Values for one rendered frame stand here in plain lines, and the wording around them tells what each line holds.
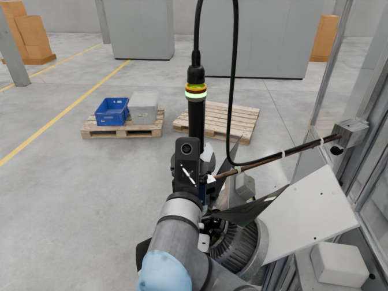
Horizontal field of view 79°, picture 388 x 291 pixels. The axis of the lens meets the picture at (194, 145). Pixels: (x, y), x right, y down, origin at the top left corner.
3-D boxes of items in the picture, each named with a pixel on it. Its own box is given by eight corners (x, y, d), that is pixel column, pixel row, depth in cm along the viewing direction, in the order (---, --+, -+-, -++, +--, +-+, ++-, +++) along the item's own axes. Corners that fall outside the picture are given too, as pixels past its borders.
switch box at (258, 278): (280, 290, 118) (291, 265, 106) (250, 284, 120) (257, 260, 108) (278, 272, 125) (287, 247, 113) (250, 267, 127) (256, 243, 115)
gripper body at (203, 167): (177, 183, 57) (164, 224, 47) (175, 155, 52) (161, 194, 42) (209, 187, 56) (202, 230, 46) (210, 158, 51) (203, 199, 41)
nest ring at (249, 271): (219, 232, 109) (213, 228, 108) (265, 206, 95) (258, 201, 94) (213, 295, 87) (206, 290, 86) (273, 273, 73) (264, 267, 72)
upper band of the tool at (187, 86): (200, 93, 52) (200, 80, 50) (209, 100, 48) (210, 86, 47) (182, 96, 50) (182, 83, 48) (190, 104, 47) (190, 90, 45)
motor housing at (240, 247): (222, 234, 106) (200, 219, 103) (261, 212, 94) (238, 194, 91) (218, 287, 87) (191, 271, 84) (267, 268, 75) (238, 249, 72)
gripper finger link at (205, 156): (206, 157, 63) (195, 179, 55) (206, 138, 59) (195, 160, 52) (217, 160, 62) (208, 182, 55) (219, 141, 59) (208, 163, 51)
